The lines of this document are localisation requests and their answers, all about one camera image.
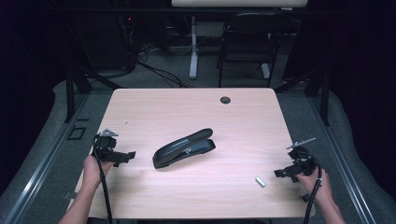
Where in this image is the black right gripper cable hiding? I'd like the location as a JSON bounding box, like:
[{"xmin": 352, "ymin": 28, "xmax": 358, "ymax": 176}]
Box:
[{"xmin": 303, "ymin": 154, "xmax": 323, "ymax": 224}]

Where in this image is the black floor cable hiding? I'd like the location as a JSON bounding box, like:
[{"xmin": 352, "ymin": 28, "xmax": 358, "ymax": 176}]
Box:
[{"xmin": 136, "ymin": 60, "xmax": 194, "ymax": 89}]

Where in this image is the black folding chair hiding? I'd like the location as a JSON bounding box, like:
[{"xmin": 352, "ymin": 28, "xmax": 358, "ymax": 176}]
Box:
[{"xmin": 217, "ymin": 12, "xmax": 282, "ymax": 89}]

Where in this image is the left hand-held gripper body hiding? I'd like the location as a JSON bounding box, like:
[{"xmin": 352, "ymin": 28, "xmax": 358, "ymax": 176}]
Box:
[{"xmin": 92, "ymin": 128, "xmax": 124, "ymax": 163}]

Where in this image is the dark equipment box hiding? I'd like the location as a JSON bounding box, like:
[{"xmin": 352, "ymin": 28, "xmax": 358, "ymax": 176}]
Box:
[{"xmin": 88, "ymin": 12, "xmax": 138, "ymax": 72}]

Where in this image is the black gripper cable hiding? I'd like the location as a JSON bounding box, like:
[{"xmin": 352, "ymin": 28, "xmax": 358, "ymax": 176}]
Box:
[
  {"xmin": 92, "ymin": 134, "xmax": 114, "ymax": 224},
  {"xmin": 303, "ymin": 154, "xmax": 323, "ymax": 224}
]

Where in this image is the person's right hand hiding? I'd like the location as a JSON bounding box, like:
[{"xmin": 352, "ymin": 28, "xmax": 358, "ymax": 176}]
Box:
[{"xmin": 295, "ymin": 166, "xmax": 334, "ymax": 203}]

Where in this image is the person's left hand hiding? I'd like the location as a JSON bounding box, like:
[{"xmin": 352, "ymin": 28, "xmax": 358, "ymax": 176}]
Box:
[{"xmin": 81, "ymin": 154, "xmax": 115, "ymax": 191}]

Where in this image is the black stapler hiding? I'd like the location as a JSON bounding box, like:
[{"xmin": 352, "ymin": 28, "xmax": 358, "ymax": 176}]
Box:
[{"xmin": 151, "ymin": 127, "xmax": 217, "ymax": 170}]

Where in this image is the white floor cable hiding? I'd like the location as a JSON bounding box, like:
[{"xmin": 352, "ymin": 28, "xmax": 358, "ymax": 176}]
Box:
[{"xmin": 168, "ymin": 44, "xmax": 193, "ymax": 56}]

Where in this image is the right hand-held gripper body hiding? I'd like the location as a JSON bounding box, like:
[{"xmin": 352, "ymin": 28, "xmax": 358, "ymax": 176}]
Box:
[{"xmin": 286, "ymin": 137, "xmax": 318, "ymax": 177}]

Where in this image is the black metal stand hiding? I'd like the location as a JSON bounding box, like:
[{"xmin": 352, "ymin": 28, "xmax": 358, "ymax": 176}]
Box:
[
  {"xmin": 274, "ymin": 66, "xmax": 331, "ymax": 127},
  {"xmin": 64, "ymin": 64, "xmax": 123, "ymax": 123}
]

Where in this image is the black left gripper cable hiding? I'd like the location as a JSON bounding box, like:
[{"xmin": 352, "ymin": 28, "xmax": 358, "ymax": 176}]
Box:
[{"xmin": 92, "ymin": 134, "xmax": 114, "ymax": 224}]

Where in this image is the aluminium floor rail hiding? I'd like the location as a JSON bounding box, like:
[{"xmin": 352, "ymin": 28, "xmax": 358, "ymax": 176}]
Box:
[
  {"xmin": 2, "ymin": 92, "xmax": 92, "ymax": 224},
  {"xmin": 307, "ymin": 96, "xmax": 378, "ymax": 224}
]

